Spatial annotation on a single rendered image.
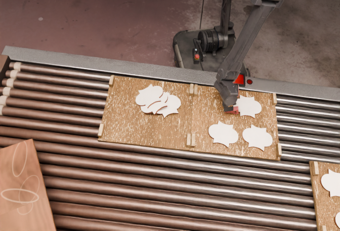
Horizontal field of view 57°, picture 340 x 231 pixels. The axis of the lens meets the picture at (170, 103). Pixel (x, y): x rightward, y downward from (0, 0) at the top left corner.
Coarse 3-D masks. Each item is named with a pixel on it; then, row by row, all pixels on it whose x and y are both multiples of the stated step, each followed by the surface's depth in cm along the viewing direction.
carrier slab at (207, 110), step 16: (208, 96) 154; (256, 96) 156; (192, 112) 149; (208, 112) 150; (224, 112) 150; (272, 112) 152; (192, 128) 145; (208, 128) 145; (240, 128) 147; (272, 128) 148; (208, 144) 142; (240, 144) 143; (272, 144) 144
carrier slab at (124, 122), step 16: (128, 80) 155; (144, 80) 156; (112, 96) 150; (128, 96) 151; (176, 96) 153; (192, 96) 154; (112, 112) 146; (128, 112) 146; (112, 128) 142; (128, 128) 142; (144, 128) 143; (160, 128) 144; (176, 128) 144; (128, 144) 139; (144, 144) 139; (160, 144) 140; (176, 144) 140
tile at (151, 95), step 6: (150, 84) 152; (144, 90) 151; (150, 90) 150; (156, 90) 149; (162, 90) 148; (138, 96) 150; (144, 96) 149; (150, 96) 148; (156, 96) 147; (138, 102) 147; (144, 102) 147; (150, 102) 146; (156, 102) 146
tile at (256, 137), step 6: (252, 126) 147; (246, 132) 145; (252, 132) 145; (258, 132) 145; (264, 132) 146; (246, 138) 143; (252, 138) 144; (258, 138) 144; (264, 138) 144; (270, 138) 144; (252, 144) 142; (258, 144) 142; (264, 144) 143; (270, 144) 143
